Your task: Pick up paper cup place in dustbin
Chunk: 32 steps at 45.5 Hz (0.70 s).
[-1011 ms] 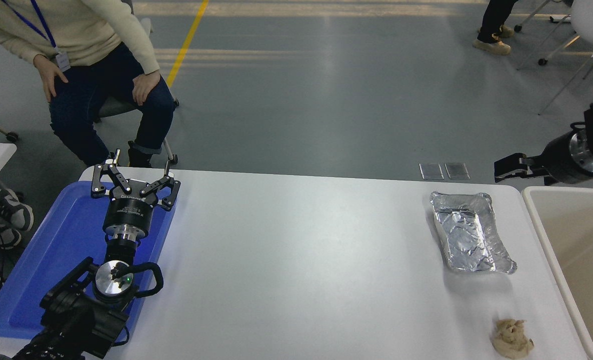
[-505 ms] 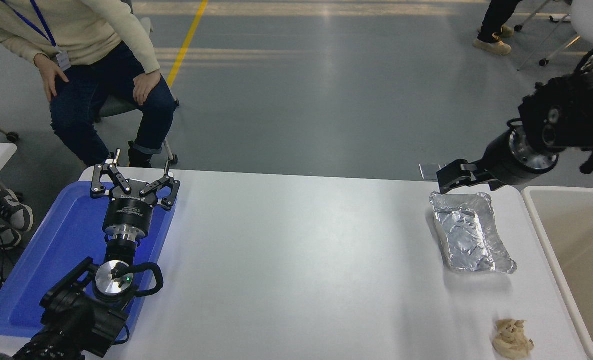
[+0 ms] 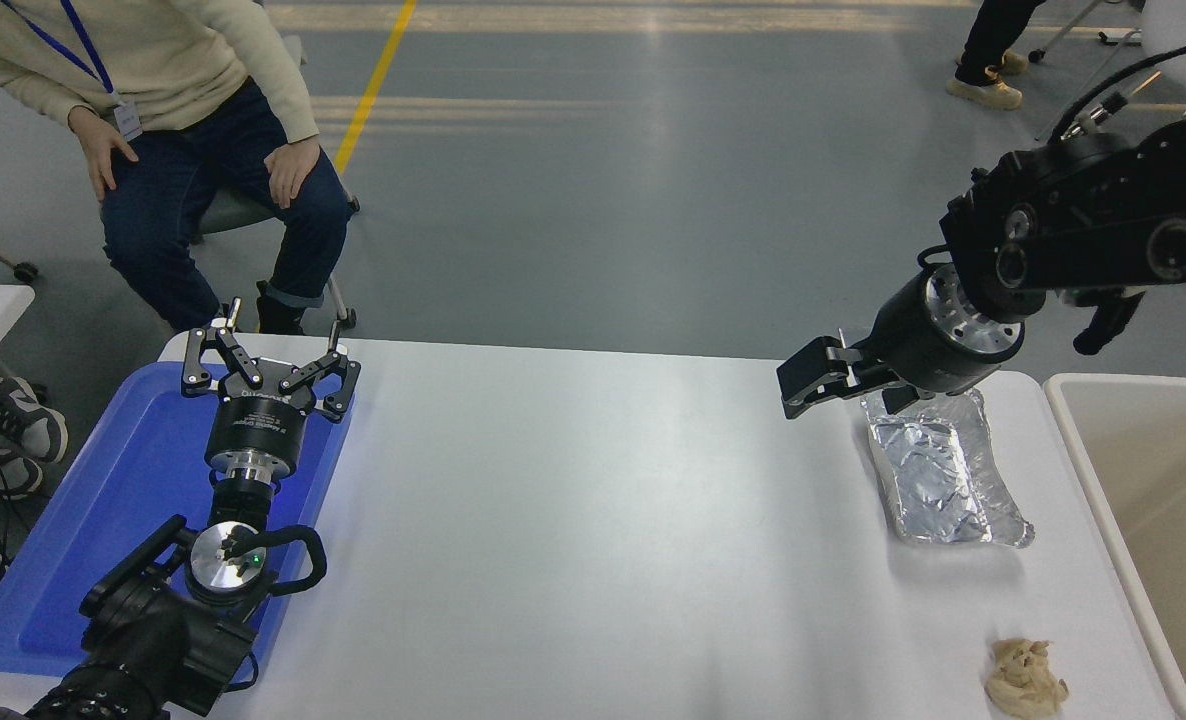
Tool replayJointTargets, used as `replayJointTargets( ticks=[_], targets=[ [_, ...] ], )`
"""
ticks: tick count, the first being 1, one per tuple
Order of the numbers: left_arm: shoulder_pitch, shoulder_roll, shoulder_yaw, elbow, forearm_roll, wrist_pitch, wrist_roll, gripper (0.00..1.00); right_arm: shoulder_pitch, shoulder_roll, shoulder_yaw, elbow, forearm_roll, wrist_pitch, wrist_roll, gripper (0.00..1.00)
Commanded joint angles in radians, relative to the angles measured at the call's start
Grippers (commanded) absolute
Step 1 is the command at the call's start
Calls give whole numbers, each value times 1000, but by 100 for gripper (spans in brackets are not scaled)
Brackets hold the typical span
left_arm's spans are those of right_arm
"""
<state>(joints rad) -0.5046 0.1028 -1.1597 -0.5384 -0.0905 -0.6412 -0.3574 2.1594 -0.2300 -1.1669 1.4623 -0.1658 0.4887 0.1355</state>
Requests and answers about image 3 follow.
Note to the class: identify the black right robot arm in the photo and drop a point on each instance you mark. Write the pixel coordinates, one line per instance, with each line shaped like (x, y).
(1083, 230)

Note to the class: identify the seated person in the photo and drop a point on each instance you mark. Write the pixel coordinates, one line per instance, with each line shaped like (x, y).
(183, 60)

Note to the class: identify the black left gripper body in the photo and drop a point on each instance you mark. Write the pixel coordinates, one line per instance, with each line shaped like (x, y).
(253, 425)

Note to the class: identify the standing person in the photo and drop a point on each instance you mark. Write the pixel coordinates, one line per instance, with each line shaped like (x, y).
(993, 30)

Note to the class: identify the large pale bin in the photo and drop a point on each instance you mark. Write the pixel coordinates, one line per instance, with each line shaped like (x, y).
(1173, 520)

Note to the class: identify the person's right hand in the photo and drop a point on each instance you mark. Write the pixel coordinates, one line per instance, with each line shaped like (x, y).
(98, 150)

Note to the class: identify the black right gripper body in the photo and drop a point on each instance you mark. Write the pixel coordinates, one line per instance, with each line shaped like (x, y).
(933, 355)

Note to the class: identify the crumpled tan paper ball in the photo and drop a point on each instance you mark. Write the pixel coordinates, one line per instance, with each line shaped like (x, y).
(1023, 680)

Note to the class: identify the person's left hand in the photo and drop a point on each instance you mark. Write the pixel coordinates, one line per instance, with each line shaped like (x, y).
(291, 170)

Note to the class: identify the blue plastic tray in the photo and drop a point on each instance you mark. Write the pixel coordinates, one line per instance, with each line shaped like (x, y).
(103, 500)

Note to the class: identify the silver foil tray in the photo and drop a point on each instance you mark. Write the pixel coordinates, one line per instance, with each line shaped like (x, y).
(943, 500)

